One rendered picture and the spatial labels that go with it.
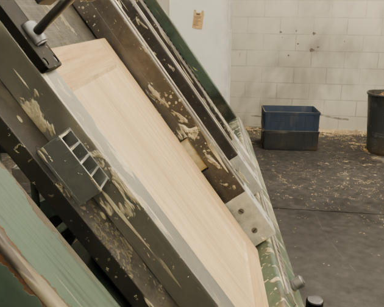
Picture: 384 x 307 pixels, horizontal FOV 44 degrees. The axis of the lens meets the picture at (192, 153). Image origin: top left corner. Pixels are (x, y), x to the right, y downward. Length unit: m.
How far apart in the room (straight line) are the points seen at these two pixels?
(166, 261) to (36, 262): 0.27
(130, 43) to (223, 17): 3.80
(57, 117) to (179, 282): 0.23
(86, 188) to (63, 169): 0.03
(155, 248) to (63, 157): 0.15
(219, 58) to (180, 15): 0.56
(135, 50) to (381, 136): 4.54
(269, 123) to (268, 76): 1.13
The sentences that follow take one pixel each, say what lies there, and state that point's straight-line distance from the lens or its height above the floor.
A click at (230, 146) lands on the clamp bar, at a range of 1.33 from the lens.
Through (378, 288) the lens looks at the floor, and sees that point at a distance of 2.85.
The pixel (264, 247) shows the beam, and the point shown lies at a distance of 1.10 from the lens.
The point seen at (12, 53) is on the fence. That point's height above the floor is 1.36.
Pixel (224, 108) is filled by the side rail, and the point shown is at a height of 0.95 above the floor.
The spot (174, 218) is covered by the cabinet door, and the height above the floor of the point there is 1.11.
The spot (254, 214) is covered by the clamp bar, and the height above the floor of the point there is 0.97.
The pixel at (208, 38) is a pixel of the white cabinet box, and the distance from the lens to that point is 4.80.
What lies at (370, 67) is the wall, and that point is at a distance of 6.35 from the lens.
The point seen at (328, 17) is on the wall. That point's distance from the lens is 6.23.
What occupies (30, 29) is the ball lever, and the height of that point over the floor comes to 1.38.
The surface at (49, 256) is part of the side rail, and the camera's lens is 0.32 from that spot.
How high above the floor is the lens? 1.39
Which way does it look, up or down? 16 degrees down
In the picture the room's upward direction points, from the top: 1 degrees clockwise
